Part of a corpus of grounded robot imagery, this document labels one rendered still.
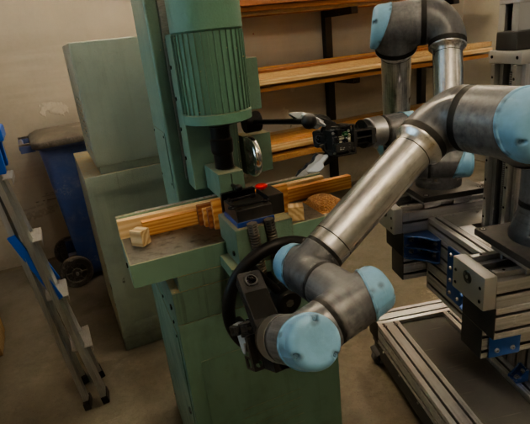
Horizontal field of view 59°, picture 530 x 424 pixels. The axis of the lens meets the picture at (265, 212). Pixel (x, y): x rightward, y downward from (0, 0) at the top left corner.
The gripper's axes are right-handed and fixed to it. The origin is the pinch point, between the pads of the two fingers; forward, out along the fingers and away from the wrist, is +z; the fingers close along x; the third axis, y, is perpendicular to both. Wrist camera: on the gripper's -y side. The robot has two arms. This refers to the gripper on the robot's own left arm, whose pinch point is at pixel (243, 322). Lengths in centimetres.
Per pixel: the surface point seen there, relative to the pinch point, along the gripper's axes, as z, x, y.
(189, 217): 29.3, 0.3, -27.8
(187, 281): 20.7, -5.7, -11.4
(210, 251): 17.8, 1.0, -16.6
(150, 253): 20.6, -12.6, -19.9
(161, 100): 32, 1, -62
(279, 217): 7.0, 16.3, -19.7
